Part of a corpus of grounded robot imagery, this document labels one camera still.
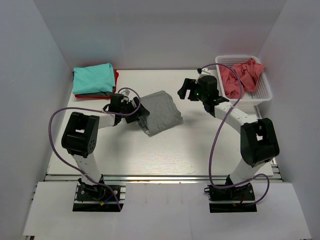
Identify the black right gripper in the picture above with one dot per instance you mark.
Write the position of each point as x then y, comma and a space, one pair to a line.
190, 84

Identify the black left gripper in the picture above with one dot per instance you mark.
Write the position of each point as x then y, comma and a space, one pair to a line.
141, 112

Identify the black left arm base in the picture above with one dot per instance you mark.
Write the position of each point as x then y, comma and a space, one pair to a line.
97, 199

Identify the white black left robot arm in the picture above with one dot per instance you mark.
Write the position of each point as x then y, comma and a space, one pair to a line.
81, 132

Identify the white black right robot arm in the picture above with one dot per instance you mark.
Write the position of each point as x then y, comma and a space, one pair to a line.
258, 140

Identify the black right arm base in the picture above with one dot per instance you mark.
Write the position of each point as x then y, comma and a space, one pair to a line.
231, 200

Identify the folded dark grey t-shirt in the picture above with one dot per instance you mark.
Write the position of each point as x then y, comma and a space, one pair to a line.
102, 94

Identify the folded red t-shirt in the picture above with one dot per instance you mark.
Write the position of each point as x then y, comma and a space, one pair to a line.
85, 96

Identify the folded teal t-shirt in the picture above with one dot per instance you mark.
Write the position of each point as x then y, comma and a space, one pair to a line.
94, 79

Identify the crumpled pink t-shirt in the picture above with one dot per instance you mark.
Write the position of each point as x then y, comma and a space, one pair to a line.
248, 73

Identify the white plastic basket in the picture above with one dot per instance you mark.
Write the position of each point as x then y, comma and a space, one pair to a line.
263, 93

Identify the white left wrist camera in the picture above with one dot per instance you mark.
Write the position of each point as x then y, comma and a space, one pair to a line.
125, 92

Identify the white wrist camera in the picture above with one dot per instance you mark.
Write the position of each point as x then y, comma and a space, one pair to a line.
125, 92
202, 72

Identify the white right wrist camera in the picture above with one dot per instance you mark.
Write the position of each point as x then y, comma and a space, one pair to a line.
202, 72

